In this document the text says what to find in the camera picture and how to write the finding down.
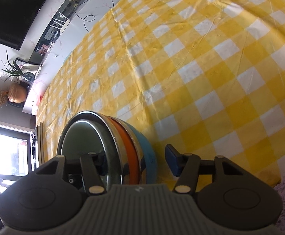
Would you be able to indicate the orange steel-lined bowl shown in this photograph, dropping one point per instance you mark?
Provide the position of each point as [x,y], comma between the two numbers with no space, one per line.
[132,159]

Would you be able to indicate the white wifi router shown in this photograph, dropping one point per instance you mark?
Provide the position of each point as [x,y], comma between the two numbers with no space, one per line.
[59,22]

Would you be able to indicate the blue steel-lined bowl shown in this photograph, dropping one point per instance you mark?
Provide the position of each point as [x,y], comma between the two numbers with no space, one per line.
[149,155]

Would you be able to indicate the plant in blue vase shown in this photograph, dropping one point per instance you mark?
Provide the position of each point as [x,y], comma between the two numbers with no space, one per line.
[19,68]

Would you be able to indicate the orange round vase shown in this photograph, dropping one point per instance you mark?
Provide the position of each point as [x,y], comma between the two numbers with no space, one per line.
[17,93]

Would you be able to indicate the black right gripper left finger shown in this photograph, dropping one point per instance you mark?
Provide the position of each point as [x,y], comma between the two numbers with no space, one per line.
[92,165]

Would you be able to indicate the plain steel bowl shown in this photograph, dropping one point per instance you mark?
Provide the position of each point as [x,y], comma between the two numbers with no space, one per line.
[114,149]

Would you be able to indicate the yellow checked tablecloth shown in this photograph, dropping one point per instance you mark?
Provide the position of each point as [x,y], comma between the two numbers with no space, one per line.
[206,76]

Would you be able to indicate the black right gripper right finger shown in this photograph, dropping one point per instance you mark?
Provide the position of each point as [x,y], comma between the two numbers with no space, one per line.
[185,167]

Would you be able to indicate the green ceramic bowl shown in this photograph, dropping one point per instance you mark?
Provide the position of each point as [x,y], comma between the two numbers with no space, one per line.
[82,138]

